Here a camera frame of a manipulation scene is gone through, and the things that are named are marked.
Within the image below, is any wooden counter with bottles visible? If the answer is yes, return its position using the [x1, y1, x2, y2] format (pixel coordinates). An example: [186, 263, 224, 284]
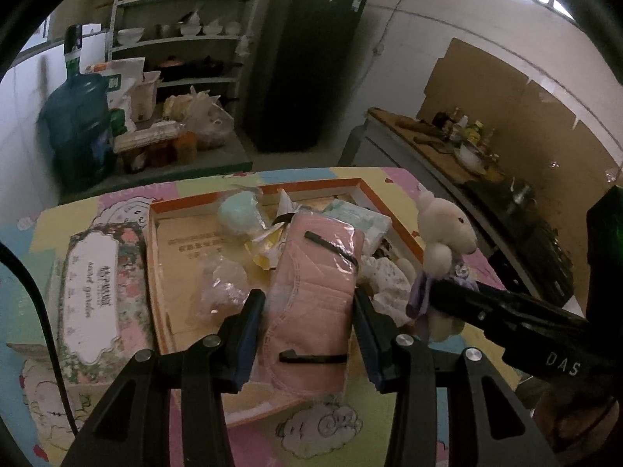
[338, 107, 585, 312]

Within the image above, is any shallow orange-rimmed cardboard box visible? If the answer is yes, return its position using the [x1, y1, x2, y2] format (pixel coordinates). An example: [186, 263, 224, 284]
[146, 177, 425, 431]

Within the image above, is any cleaver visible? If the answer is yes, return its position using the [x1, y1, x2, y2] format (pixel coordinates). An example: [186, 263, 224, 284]
[414, 133, 452, 154]

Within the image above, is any black cooktop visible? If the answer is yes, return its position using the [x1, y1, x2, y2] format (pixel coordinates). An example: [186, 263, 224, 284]
[465, 180, 575, 302]

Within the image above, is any black pan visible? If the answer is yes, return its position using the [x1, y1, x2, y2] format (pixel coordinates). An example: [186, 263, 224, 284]
[187, 56, 244, 79]

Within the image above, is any pink face mask pack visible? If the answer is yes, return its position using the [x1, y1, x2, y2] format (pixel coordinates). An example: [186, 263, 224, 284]
[253, 211, 367, 395]

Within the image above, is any blue water jug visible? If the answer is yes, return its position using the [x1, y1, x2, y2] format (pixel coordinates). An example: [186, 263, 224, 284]
[39, 72, 114, 190]

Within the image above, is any small clear plastic bag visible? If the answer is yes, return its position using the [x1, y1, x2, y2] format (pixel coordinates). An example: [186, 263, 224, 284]
[197, 255, 251, 324]

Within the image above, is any white bowl on counter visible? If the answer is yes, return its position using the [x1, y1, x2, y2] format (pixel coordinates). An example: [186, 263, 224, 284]
[455, 142, 485, 169]

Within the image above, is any flat food carton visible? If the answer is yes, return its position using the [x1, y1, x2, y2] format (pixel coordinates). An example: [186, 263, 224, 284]
[114, 124, 188, 154]

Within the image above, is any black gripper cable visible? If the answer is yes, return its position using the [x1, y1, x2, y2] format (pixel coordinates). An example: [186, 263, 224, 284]
[0, 241, 79, 436]

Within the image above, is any water jug pump dispenser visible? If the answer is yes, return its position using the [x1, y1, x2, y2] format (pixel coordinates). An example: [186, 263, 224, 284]
[63, 24, 84, 76]

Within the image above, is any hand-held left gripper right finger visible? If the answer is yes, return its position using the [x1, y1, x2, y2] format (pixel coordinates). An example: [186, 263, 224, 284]
[353, 286, 560, 467]

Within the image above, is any mint green puff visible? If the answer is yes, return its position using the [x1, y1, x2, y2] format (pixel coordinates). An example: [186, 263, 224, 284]
[216, 191, 266, 240]

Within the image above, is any black pot with red lid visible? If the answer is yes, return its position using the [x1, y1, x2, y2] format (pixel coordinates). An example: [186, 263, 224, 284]
[158, 56, 186, 81]

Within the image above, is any white frilly scrunchie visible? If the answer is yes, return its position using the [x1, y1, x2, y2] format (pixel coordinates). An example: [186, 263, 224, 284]
[357, 253, 422, 329]

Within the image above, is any cream teddy bear purple dress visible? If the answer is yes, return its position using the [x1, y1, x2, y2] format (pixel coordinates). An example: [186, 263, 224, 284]
[406, 189, 480, 344]

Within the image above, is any row of condiment bottles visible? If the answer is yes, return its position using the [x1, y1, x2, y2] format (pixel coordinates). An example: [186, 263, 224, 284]
[433, 107, 500, 156]

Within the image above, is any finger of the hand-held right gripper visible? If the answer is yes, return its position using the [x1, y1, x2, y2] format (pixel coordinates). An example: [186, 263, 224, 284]
[481, 315, 537, 349]
[428, 279, 588, 326]

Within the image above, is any yellow and white small packet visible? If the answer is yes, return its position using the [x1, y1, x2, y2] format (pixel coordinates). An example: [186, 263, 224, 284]
[246, 226, 288, 270]

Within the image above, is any white plastic bucket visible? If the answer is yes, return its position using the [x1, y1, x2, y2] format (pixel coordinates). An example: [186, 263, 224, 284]
[132, 70, 162, 122]

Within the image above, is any wooden cutting board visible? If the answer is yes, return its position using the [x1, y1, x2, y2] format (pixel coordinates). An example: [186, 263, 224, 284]
[367, 107, 492, 176]

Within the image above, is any floral tissue box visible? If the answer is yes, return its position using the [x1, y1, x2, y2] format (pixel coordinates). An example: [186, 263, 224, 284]
[46, 221, 166, 400]

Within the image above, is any white sack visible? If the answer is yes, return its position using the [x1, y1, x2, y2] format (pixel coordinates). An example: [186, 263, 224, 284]
[83, 57, 147, 132]

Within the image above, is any cardboard wall panel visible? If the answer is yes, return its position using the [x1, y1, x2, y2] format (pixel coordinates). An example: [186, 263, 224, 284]
[419, 38, 623, 190]

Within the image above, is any clear plastic bag of food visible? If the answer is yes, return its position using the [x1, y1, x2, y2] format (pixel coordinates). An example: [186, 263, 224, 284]
[163, 86, 235, 149]

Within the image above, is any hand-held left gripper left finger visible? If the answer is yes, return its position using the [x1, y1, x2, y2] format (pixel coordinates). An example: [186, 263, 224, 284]
[61, 289, 268, 467]

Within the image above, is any green and white tissue pack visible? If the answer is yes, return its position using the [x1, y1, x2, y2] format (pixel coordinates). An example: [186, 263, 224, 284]
[324, 198, 392, 250]

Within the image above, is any leopard print scrunchie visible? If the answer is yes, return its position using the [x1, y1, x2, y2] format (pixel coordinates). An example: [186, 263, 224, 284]
[367, 236, 414, 266]

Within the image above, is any black refrigerator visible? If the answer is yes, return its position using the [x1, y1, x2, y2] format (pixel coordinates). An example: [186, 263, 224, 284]
[243, 0, 368, 153]

